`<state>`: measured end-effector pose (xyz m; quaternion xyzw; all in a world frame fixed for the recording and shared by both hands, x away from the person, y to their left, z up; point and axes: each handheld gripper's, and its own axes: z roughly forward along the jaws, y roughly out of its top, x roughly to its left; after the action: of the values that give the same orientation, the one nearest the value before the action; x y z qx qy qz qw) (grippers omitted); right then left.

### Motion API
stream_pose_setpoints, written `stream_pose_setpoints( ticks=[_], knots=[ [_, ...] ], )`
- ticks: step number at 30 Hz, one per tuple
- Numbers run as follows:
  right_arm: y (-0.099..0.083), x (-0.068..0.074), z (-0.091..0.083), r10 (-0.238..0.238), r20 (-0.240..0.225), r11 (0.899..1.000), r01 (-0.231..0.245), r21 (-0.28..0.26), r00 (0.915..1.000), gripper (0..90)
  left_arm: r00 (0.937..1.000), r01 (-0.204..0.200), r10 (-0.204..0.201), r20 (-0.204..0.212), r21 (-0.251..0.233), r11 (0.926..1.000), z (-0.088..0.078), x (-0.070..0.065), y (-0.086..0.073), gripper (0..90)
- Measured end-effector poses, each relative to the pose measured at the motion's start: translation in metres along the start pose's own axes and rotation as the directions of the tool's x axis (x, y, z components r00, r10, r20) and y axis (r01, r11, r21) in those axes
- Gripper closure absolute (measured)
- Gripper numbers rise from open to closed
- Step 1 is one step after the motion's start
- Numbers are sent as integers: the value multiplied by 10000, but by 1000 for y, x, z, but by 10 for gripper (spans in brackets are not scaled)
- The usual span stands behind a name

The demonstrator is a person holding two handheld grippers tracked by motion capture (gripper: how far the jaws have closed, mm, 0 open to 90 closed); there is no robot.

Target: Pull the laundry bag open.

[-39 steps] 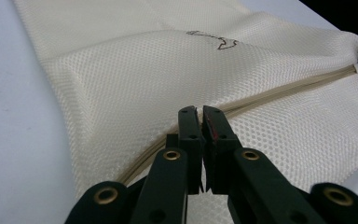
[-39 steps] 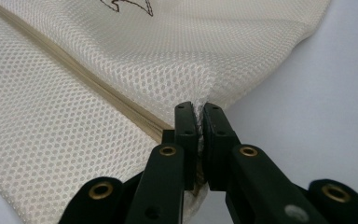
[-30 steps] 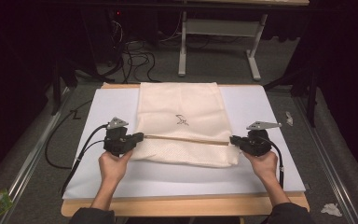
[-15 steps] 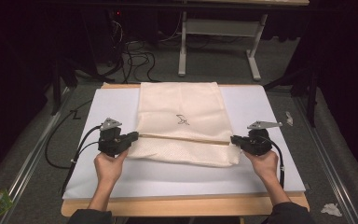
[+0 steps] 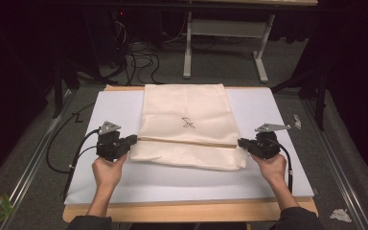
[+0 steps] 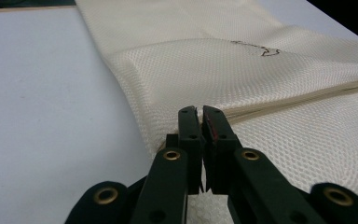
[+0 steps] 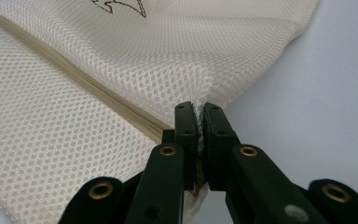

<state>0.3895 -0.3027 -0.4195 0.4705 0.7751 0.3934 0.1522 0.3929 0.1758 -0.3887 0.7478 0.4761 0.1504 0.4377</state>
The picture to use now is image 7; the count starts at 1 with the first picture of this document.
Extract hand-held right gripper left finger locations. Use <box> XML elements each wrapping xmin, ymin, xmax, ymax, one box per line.
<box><xmin>123</xmin><ymin>100</ymin><xmax>200</xmax><ymax>224</ymax></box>

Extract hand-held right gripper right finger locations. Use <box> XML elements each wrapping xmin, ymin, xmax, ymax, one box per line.
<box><xmin>200</xmin><ymin>102</ymin><xmax>331</xmax><ymax>224</ymax></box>

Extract cream mesh laundry bag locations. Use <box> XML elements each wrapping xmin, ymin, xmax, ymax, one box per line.
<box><xmin>0</xmin><ymin>0</ymin><xmax>322</xmax><ymax>224</ymax></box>

